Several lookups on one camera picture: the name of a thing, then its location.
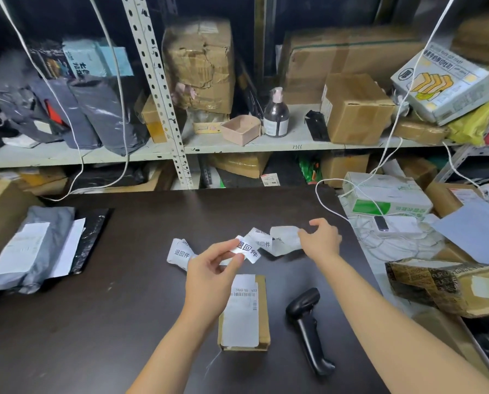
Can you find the open pink cardboard tray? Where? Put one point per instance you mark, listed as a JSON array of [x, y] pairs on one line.
[[241, 130]]

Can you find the light blue packet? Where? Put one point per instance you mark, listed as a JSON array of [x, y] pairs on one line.
[[92, 57]]

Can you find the person's left forearm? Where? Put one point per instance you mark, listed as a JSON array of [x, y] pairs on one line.
[[174, 356]]

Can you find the small brown cardboard box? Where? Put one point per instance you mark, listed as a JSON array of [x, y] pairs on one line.
[[343, 168]]

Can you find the black mailer bag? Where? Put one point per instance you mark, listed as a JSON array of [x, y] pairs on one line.
[[89, 237]]

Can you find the green snack packet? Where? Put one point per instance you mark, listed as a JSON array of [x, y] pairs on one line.
[[310, 168]]

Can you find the flat taped brown parcel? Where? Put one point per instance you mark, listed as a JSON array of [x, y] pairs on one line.
[[419, 131]]

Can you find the yellowish taped parcel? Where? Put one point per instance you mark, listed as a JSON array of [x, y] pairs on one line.
[[240, 164]]

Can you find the black barcode scanner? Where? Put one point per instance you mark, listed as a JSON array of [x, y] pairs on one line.
[[306, 324]]

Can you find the person's right thumb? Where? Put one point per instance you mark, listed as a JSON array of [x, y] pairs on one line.
[[304, 241]]

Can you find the white box green print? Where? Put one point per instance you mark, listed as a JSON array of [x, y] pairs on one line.
[[388, 194]]

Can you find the small black pouch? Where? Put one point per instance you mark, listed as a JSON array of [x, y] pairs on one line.
[[316, 125]]

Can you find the perforated metal shelf upright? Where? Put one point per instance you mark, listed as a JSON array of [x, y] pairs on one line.
[[158, 90]]

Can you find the brown patterned taped parcel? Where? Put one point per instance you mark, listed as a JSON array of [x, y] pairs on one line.
[[441, 283]]

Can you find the large flat cardboard box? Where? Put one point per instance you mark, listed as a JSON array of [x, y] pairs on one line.
[[343, 53]]

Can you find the person's right forearm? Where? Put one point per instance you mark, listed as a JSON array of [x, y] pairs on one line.
[[384, 328]]

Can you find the dark grey plastic parcel bag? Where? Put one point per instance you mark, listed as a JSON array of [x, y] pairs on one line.
[[104, 114]]

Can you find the medium brown cardboard box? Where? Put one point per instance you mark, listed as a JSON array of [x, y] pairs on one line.
[[355, 110]]

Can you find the person's left hand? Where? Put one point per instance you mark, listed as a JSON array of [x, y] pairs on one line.
[[205, 283]]

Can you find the pale blue envelope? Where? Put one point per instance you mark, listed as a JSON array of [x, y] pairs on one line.
[[474, 233]]

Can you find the white box yellow print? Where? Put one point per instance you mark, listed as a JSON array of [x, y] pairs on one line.
[[445, 84]]

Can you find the white shipping label tag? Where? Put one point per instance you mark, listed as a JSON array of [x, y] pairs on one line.
[[270, 179]]

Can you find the brown box with label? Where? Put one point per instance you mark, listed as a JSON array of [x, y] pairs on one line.
[[449, 198]]

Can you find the grey mailer bag white label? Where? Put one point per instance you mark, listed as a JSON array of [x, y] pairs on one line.
[[31, 246]]

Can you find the white paper sheet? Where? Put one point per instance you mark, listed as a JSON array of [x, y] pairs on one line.
[[70, 250]]

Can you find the dark pump bottle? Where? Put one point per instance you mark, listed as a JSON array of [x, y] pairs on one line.
[[276, 116]]

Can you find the small cardboard box white label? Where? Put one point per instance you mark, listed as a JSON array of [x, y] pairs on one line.
[[244, 315]]

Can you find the white shelf board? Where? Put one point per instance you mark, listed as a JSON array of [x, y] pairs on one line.
[[297, 137]]

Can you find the small yellow cardboard box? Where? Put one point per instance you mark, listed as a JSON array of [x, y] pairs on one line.
[[153, 118]]

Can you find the person's right hand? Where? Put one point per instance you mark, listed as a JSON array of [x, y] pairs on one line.
[[323, 243]]

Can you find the plain brown cardboard box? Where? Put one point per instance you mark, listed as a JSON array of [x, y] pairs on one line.
[[2, 209]]

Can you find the yellow plastic bag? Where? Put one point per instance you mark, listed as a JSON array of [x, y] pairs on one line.
[[478, 118]]

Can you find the black plastic bag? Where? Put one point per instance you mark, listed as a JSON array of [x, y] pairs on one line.
[[109, 176]]

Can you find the person's left thumb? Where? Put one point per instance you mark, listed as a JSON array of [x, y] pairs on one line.
[[236, 266]]

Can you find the tall taped cardboard parcel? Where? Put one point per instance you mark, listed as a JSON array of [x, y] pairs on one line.
[[201, 65]]

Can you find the small grey phone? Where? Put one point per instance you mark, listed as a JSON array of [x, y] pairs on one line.
[[381, 224]]

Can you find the white printed sticker strip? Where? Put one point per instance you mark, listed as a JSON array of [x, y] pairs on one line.
[[283, 240]]

